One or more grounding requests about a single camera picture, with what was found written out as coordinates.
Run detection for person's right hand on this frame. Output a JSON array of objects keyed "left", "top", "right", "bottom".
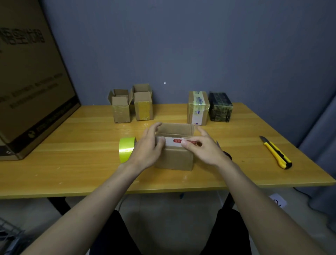
[{"left": 180, "top": 125, "right": 232, "bottom": 168}]

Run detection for person's left hand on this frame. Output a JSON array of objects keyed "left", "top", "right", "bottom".
[{"left": 118, "top": 122, "right": 166, "bottom": 176}]

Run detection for black handled scissors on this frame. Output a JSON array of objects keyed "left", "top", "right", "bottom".
[{"left": 216, "top": 140, "right": 233, "bottom": 161}]

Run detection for yellow tape roll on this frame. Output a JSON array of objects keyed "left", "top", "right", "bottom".
[{"left": 118, "top": 136, "right": 137, "bottom": 164}]

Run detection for small carton red label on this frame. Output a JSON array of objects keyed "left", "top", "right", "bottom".
[{"left": 154, "top": 123, "right": 196, "bottom": 172}]

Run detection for small carton yellow tape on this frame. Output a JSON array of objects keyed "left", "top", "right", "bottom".
[{"left": 132, "top": 83, "right": 154, "bottom": 121}]

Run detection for black cardboard box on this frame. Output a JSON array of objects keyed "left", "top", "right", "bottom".
[{"left": 208, "top": 92, "right": 233, "bottom": 123}]

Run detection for brown box with white label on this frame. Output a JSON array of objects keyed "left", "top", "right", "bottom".
[{"left": 187, "top": 91, "right": 210, "bottom": 126}]

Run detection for person's left forearm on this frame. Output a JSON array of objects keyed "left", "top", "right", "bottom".
[{"left": 21, "top": 163, "right": 142, "bottom": 255}]

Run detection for person's right forearm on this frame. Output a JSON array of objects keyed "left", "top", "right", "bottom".
[{"left": 218, "top": 160, "right": 329, "bottom": 255}]

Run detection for person's black trousers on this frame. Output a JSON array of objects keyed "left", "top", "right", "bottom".
[{"left": 89, "top": 209, "right": 252, "bottom": 255}]

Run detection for black table leg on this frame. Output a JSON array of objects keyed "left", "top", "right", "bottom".
[
  {"left": 222, "top": 193, "right": 236, "bottom": 211},
  {"left": 47, "top": 197, "right": 71, "bottom": 216}
]

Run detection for yellow utility knife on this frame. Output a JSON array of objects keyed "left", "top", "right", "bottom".
[{"left": 259, "top": 135, "right": 293, "bottom": 170}]

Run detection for white paper floor label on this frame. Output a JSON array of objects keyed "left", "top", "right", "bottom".
[{"left": 269, "top": 193, "right": 288, "bottom": 208}]

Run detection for grey pleated curtain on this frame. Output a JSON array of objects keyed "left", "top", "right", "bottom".
[{"left": 298, "top": 94, "right": 336, "bottom": 232}]

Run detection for large flat brown carton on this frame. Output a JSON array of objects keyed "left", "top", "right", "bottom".
[{"left": 0, "top": 0, "right": 81, "bottom": 161}]

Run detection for black floor cable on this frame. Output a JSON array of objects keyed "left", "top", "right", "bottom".
[{"left": 293, "top": 187, "right": 329, "bottom": 219}]

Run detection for metal wire cart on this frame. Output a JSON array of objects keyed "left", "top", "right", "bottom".
[{"left": 0, "top": 218, "right": 27, "bottom": 255}]

